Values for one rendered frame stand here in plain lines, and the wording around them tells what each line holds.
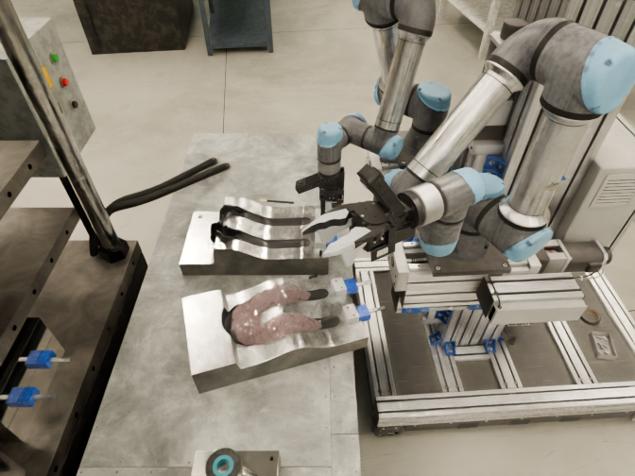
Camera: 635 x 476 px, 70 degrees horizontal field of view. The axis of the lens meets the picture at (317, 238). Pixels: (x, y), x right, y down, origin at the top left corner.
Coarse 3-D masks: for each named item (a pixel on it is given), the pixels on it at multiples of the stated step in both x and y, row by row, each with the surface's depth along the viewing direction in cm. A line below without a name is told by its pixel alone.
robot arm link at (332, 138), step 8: (320, 128) 133; (328, 128) 133; (336, 128) 133; (320, 136) 133; (328, 136) 131; (336, 136) 132; (344, 136) 136; (320, 144) 134; (328, 144) 133; (336, 144) 134; (344, 144) 138; (320, 152) 136; (328, 152) 135; (336, 152) 136; (320, 160) 138; (328, 160) 137; (336, 160) 138
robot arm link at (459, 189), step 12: (468, 168) 87; (432, 180) 84; (444, 180) 83; (456, 180) 84; (468, 180) 84; (480, 180) 85; (444, 192) 82; (456, 192) 83; (468, 192) 84; (480, 192) 85; (444, 204) 82; (456, 204) 84; (468, 204) 86; (444, 216) 87; (456, 216) 87
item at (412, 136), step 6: (408, 132) 163; (414, 132) 160; (420, 132) 157; (426, 132) 156; (432, 132) 156; (408, 138) 163; (414, 138) 160; (420, 138) 159; (426, 138) 158; (408, 144) 163; (414, 144) 162; (420, 144) 160; (408, 150) 164; (414, 150) 162
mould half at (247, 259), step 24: (216, 216) 166; (240, 216) 156; (288, 216) 163; (312, 216) 162; (192, 240) 158; (216, 240) 148; (240, 240) 149; (312, 240) 154; (192, 264) 151; (216, 264) 151; (240, 264) 151; (264, 264) 151; (288, 264) 151; (312, 264) 151
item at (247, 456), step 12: (204, 456) 107; (240, 456) 107; (252, 456) 107; (264, 456) 107; (276, 456) 107; (192, 468) 105; (204, 468) 105; (228, 468) 106; (252, 468) 105; (264, 468) 105; (276, 468) 105
